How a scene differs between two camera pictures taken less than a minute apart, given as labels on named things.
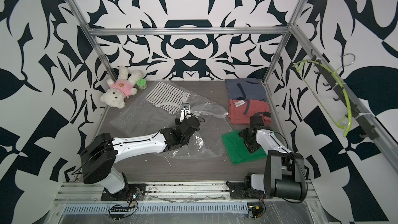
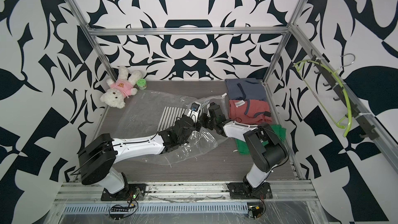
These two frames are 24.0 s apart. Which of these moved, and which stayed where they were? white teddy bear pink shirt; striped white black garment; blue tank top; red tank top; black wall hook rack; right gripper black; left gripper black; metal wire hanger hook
Moved: right gripper black; striped white black garment
Stayed: red tank top; left gripper black; black wall hook rack; white teddy bear pink shirt; metal wire hanger hook; blue tank top
